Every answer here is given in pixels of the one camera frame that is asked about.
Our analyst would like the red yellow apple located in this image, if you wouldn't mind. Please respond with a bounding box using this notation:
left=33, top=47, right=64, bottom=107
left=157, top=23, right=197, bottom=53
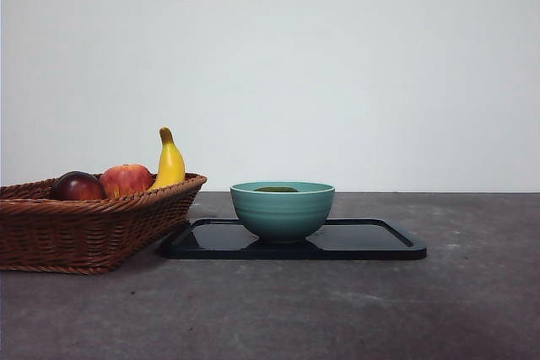
left=99, top=163, right=154, bottom=199

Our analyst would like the yellow banana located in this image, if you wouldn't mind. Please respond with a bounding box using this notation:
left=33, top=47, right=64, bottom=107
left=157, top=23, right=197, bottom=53
left=148, top=126, right=186, bottom=191

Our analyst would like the teal ceramic bowl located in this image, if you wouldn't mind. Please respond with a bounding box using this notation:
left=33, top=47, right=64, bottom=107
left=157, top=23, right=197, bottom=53
left=229, top=181, right=337, bottom=244

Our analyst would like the dark red plum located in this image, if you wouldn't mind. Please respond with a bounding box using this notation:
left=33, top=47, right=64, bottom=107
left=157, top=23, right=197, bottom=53
left=51, top=170, right=106, bottom=201

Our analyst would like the brown woven wicker basket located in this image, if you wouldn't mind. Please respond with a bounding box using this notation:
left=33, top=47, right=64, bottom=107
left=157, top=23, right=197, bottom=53
left=0, top=172, right=208, bottom=276

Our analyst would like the black rectangular tray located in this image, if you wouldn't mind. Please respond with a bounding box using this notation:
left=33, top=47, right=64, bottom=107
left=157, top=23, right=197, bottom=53
left=158, top=217, right=428, bottom=261

